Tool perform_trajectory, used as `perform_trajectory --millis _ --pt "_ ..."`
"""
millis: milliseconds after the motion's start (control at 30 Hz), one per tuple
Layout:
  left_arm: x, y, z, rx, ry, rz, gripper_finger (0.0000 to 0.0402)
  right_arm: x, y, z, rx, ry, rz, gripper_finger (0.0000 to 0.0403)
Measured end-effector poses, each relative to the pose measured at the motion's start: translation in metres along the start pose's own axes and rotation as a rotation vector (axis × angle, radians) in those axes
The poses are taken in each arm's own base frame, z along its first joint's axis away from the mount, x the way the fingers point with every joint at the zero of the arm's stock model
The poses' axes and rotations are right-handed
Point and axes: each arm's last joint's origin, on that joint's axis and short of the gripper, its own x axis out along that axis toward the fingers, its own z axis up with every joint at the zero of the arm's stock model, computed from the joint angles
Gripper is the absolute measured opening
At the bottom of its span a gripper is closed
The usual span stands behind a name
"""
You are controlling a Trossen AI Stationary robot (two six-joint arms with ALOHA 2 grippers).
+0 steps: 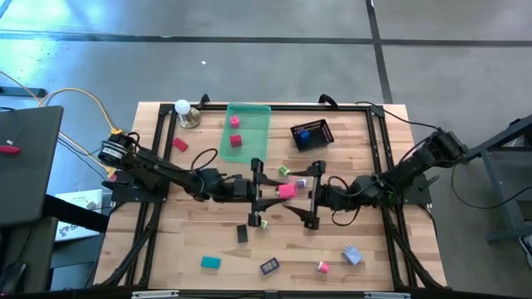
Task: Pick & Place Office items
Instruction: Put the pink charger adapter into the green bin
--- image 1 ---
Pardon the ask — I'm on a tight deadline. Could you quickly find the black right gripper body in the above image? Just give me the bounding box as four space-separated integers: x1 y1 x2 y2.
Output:
307 159 359 231

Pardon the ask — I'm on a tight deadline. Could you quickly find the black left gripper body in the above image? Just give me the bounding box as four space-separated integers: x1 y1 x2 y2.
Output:
226 157 265 228

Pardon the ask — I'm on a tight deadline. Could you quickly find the lavender USB wall charger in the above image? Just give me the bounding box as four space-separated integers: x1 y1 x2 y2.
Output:
342 243 363 267

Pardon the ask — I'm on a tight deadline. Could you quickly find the translucent green plastic tray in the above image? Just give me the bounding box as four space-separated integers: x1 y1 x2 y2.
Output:
219 102 273 164

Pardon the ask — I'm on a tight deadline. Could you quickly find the black plastic mesh basket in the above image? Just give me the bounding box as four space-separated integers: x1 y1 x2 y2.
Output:
289 119 336 153

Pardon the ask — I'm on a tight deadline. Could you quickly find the dark blue digital display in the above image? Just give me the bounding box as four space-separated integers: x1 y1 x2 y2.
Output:
259 257 280 276

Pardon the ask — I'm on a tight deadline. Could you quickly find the white bulb brass base lamp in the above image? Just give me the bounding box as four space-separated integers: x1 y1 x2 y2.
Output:
174 99 203 130

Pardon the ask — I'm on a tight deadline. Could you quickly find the black metal cart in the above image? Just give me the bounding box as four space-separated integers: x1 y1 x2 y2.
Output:
458 114 532 244

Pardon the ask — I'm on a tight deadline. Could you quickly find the white printed box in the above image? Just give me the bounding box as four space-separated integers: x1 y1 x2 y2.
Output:
54 189 105 243

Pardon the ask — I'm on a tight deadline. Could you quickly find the person's shoe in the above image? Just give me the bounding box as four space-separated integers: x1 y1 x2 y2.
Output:
518 233 532 267

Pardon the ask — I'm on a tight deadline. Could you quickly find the dark grey desk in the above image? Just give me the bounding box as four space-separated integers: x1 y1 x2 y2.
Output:
0 105 64 228

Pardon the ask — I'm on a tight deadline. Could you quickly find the black floor bar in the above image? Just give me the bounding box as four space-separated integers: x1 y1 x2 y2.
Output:
0 86 47 99

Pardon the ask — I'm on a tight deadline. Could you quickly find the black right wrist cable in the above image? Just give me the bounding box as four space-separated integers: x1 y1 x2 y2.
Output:
328 174 363 228

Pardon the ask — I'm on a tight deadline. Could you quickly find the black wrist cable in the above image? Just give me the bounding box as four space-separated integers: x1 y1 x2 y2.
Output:
190 147 219 176
328 174 363 228

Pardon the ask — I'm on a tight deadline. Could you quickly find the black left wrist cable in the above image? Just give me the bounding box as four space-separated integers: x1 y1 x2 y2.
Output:
190 147 219 176

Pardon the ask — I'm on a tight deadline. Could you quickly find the black aluminium rig frame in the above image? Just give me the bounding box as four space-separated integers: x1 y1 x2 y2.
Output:
85 101 450 299

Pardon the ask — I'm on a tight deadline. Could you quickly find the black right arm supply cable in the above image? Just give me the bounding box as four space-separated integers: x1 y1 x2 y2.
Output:
355 100 441 133

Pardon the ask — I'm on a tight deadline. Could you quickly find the silver aluminium bracket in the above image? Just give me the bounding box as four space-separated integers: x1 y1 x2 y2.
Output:
364 292 411 299
131 290 180 299

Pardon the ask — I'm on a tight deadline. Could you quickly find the yellow extension cable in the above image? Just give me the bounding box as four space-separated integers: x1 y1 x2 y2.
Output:
0 70 124 136

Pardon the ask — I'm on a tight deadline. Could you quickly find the black floor cable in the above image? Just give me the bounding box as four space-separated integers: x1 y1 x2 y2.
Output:
450 161 532 211

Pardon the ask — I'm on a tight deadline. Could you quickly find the red handled tool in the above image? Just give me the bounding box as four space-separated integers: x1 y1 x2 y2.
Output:
0 123 27 155

